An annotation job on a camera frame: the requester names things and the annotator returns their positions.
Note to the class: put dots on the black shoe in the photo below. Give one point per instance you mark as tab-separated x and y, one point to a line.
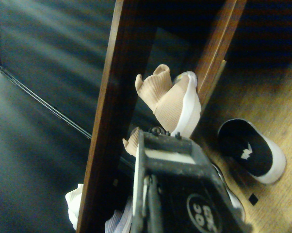
252	150

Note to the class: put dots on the white shoe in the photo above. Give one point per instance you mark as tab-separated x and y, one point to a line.
73	206

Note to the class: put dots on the pale lilac shoe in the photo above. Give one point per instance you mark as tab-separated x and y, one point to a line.
119	221

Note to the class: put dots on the brown shoe rack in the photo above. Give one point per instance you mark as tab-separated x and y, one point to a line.
112	97

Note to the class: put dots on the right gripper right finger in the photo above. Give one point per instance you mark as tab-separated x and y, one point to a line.
170	145

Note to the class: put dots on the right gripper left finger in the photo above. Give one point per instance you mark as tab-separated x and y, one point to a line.
135	189

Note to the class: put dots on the curtain stand pole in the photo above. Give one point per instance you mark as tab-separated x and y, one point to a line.
46	104

